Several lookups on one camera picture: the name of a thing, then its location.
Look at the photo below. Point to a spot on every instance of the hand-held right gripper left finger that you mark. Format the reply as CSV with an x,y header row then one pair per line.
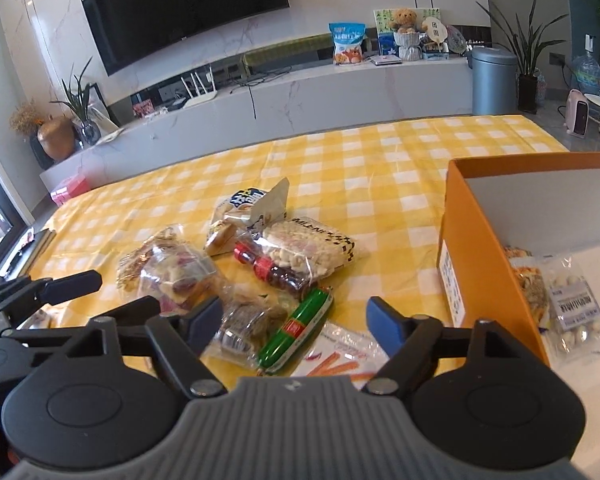
x,y
204,321

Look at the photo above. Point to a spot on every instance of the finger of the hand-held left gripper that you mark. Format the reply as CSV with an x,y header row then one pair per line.
x,y
132,309
72,282

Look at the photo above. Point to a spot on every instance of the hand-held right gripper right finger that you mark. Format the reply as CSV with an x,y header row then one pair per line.
x,y
383,321

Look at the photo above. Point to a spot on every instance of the dark cookie packet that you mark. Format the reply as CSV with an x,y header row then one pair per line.
x,y
250,327

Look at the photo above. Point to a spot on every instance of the white packet with orange sticks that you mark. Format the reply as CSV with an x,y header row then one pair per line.
x,y
340,355

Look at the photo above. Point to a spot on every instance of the clear dried fruit packet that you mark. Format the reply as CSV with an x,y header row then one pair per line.
x,y
172,270

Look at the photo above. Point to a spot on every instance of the dark red bottle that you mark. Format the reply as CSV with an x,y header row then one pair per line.
x,y
272,270

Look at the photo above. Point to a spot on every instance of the green sausage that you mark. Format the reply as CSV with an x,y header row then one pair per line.
x,y
295,327

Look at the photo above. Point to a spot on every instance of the bread packet with blue print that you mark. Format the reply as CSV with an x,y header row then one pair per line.
x,y
230,220

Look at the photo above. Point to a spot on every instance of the clear nut packet checkered edge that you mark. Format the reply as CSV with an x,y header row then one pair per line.
x,y
305,250

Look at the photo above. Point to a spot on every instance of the orange cardboard box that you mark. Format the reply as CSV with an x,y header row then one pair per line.
x,y
485,270

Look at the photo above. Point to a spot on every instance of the brown lattice crisp packet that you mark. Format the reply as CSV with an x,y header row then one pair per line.
x,y
530,285

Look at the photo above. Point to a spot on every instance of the white nut packet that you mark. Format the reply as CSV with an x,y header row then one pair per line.
x,y
577,310

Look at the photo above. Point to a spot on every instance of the pink box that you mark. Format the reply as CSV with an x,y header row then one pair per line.
x,y
70,190

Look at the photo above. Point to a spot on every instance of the bronze vase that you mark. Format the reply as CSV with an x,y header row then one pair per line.
x,y
56,139

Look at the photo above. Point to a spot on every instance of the yellow checked tablecloth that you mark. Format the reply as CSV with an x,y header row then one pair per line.
x,y
380,175

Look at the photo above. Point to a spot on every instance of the glass vase with green plant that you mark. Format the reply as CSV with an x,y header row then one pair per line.
x,y
82,110

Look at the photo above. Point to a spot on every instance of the dried flower bunch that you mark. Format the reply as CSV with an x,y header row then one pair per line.
x,y
25,116

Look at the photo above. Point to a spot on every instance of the small pink card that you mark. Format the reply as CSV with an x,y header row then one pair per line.
x,y
143,109

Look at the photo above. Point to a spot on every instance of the white router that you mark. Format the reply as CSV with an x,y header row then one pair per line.
x,y
200,92

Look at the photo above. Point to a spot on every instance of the white marble television cabinet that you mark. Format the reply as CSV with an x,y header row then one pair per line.
x,y
330,95

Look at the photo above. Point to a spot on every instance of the flat white box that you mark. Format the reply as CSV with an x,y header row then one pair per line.
x,y
386,59

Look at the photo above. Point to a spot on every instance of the grey trash bin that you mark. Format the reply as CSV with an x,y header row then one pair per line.
x,y
494,82

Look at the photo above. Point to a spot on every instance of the blue snack bag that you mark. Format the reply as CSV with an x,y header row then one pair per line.
x,y
348,42

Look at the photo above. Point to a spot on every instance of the olive green cushion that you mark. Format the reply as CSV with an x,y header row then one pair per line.
x,y
290,50

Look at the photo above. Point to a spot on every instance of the round paper fan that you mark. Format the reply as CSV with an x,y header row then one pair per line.
x,y
434,31

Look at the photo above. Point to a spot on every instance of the snack packets on counter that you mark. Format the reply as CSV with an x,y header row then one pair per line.
x,y
382,22

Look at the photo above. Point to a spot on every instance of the brown teddy bear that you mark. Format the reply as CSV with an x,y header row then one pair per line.
x,y
405,19

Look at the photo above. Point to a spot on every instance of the potted snake plant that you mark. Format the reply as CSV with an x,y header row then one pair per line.
x,y
527,50

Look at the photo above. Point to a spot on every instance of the blue water jug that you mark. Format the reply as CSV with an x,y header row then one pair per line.
x,y
589,74

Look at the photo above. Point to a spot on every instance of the black picture frame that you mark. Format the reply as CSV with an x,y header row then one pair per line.
x,y
102,105

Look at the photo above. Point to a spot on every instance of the black wall television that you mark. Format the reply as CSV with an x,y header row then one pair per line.
x,y
180,5

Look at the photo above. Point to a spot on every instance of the wall socket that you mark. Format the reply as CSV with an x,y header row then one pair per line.
x,y
557,58

